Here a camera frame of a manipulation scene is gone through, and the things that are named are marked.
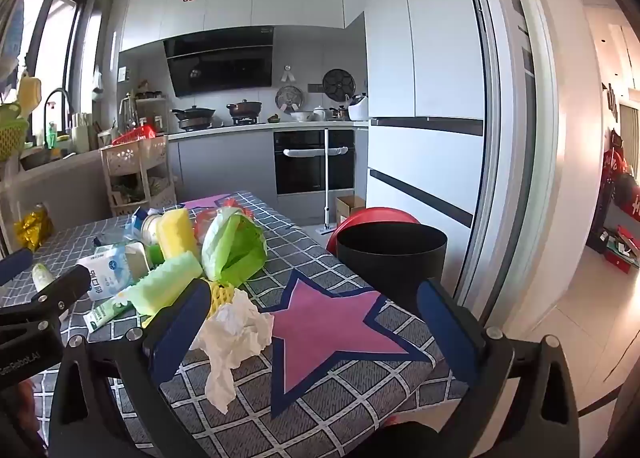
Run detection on yellow sponge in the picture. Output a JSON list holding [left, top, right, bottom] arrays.
[[157, 209, 201, 261]]

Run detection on black range hood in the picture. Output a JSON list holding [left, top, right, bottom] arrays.
[[164, 26, 276, 98]]

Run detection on white stick mop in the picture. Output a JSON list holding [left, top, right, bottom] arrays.
[[315, 129, 337, 236]]

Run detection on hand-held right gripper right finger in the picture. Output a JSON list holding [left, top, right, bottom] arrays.
[[416, 279, 596, 458]]

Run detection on beige plastic storage cart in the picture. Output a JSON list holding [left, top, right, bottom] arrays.
[[100, 135, 178, 216]]

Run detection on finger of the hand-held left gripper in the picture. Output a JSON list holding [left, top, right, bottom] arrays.
[[0, 249, 34, 287], [0, 265, 92, 339]]

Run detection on red plastic wrapper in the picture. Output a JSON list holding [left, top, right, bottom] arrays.
[[194, 198, 256, 239]]

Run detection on light green sponge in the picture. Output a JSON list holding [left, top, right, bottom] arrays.
[[132, 252, 201, 316]]

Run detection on white upper cabinets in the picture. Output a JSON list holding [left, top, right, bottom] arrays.
[[119, 0, 368, 52]]

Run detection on green white tube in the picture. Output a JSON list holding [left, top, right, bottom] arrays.
[[84, 288, 136, 331]]

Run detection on white refrigerator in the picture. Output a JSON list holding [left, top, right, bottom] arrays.
[[357, 0, 496, 299]]

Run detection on grey kitchen counter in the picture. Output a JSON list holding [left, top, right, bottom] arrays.
[[167, 120, 371, 211]]

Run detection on green drink can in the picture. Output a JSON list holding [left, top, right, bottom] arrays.
[[142, 214, 166, 263]]

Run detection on light green plastic bag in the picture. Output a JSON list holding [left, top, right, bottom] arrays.
[[201, 208, 268, 286]]

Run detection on brown cardboard box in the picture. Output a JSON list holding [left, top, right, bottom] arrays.
[[336, 195, 368, 231]]

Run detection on green plastic basket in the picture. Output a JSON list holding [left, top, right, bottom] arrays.
[[0, 102, 30, 163]]

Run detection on black round bin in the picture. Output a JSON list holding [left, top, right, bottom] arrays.
[[335, 224, 448, 311]]

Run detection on grey checked star tablecloth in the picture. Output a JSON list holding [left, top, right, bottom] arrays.
[[0, 190, 453, 458]]

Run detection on white blue bandage box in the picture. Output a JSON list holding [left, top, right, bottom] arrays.
[[77, 244, 136, 301]]

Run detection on black round moulded pan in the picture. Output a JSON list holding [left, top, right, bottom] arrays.
[[322, 68, 356, 98]]

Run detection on grey sliding door frame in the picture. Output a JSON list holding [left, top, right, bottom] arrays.
[[460, 0, 561, 319]]

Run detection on black wok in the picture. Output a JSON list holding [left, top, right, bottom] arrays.
[[171, 106, 217, 131]]

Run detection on black built-in oven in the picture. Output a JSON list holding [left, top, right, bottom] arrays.
[[273, 129, 356, 196]]

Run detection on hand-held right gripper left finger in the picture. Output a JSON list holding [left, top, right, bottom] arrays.
[[47, 279, 213, 458]]

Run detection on dark lidded cooking pot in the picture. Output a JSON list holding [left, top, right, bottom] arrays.
[[226, 99, 262, 119]]

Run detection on round metal steamer rack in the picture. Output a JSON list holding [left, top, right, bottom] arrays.
[[276, 86, 304, 113]]

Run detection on yellow foam fruit net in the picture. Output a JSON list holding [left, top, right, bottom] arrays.
[[209, 280, 236, 321]]

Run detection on gold foil ornament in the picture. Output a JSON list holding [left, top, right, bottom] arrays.
[[15, 208, 53, 251]]

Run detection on kitchen window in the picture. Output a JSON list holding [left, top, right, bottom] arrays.
[[0, 0, 96, 139]]

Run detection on red plastic basket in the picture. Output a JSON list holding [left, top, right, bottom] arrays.
[[111, 125, 157, 146]]

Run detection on blue white plastic pouch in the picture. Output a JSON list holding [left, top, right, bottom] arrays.
[[122, 208, 151, 241]]

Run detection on white crumpled tissue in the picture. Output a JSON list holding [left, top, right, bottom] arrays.
[[190, 290, 276, 414]]

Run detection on red plastic stool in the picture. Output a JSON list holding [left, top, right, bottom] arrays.
[[327, 207, 421, 253]]

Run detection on green white plastic bottle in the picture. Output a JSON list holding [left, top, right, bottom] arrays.
[[31, 263, 57, 295]]

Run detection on black kitchen faucet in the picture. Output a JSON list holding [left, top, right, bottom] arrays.
[[42, 88, 76, 139]]

